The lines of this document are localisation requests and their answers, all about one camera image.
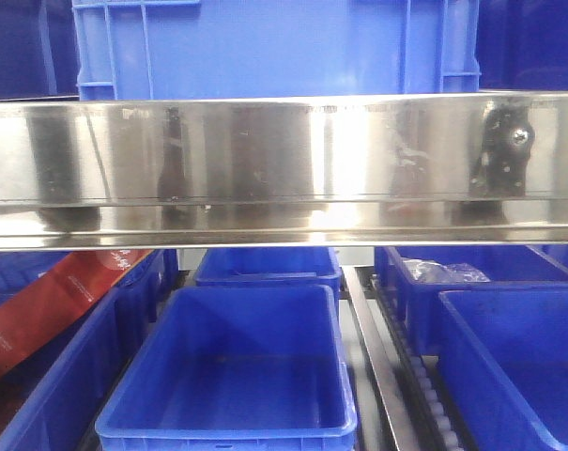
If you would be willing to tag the large blue crate upper shelf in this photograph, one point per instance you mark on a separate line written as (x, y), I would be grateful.
(164, 50)

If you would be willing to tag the blue bin centre back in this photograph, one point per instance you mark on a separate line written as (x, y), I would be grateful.
(270, 267)

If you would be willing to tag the blue bin right back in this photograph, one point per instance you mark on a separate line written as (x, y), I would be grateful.
(417, 305)

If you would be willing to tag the clear plastic bag in bin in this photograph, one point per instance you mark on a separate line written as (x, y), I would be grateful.
(430, 271)

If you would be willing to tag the blue bin centre front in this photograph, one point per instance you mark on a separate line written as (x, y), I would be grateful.
(237, 369)

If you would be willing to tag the red packaging bag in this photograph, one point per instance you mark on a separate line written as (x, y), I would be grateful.
(38, 313)

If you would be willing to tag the blue bin right front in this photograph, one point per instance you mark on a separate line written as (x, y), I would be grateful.
(504, 360)

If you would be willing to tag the blue bin with red bag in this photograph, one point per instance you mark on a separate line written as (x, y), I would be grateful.
(49, 401)

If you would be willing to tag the stainless steel shelf rail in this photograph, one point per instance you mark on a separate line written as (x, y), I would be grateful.
(489, 167)

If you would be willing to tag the roller track divider rail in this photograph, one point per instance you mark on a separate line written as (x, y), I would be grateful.
(399, 397)

